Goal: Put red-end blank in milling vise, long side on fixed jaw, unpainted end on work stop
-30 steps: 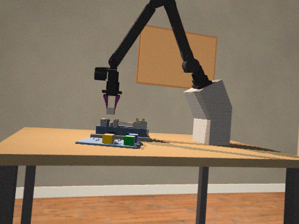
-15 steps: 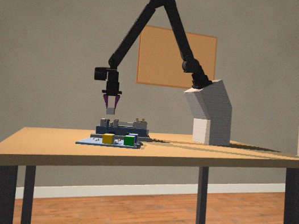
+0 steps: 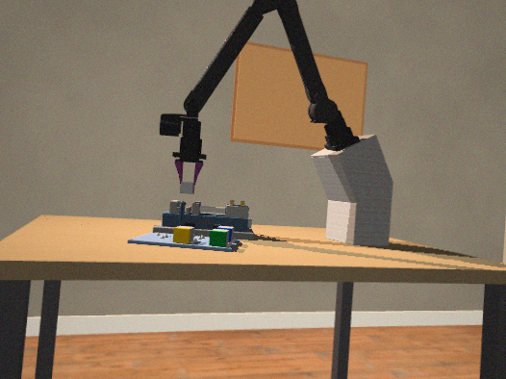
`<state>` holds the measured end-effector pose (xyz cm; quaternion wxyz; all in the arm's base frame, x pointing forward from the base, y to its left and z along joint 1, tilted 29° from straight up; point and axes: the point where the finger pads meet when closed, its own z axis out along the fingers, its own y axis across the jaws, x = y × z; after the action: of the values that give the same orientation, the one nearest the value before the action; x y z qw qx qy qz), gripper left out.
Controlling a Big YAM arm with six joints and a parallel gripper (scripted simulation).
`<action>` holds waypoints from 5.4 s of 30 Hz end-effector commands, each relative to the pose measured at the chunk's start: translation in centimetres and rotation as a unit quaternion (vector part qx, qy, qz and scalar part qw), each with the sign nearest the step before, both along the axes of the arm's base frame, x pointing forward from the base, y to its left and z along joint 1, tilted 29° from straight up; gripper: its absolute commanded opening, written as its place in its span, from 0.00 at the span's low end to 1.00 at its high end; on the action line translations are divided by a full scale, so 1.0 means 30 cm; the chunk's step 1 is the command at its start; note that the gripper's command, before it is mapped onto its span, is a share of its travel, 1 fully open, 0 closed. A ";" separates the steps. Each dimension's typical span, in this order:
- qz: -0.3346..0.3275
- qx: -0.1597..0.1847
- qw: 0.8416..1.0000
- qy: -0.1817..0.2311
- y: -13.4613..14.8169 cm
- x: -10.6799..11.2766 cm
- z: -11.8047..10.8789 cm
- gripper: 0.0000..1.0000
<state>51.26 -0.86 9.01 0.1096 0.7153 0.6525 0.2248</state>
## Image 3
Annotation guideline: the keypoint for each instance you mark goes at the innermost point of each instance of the beige block with yellow end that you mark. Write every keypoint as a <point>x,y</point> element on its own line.
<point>183,234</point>

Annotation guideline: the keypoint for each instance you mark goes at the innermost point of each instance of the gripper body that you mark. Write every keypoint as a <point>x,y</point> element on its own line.
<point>189,151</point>

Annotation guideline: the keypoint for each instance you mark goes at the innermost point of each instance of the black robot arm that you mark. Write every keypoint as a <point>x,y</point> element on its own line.
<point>324,110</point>

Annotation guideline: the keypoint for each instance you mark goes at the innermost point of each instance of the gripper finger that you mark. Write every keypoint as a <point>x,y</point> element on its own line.
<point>179,166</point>
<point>196,171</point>

